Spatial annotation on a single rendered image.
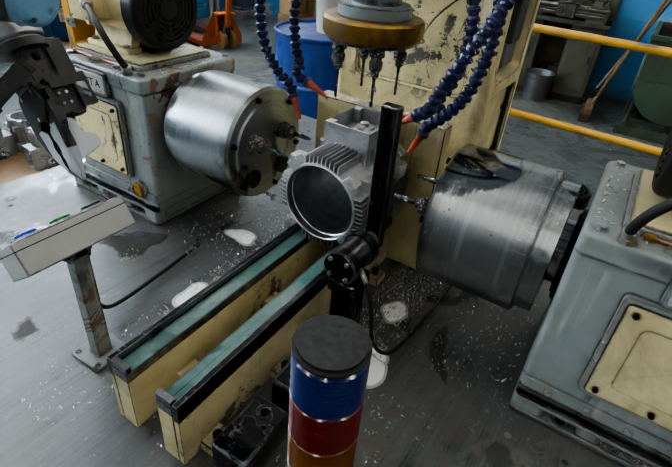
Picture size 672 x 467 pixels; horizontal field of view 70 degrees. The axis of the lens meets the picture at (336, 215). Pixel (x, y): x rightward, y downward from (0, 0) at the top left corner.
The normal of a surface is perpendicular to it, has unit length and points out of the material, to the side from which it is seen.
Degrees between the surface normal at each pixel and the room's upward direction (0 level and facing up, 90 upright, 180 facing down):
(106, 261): 0
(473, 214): 58
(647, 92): 87
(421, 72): 90
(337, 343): 0
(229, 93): 24
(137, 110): 89
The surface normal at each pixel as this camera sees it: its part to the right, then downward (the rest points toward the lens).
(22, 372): 0.07, -0.84
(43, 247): 0.74, -0.18
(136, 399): 0.84, 0.34
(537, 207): -0.26, -0.44
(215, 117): -0.40, -0.15
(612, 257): -0.54, 0.41
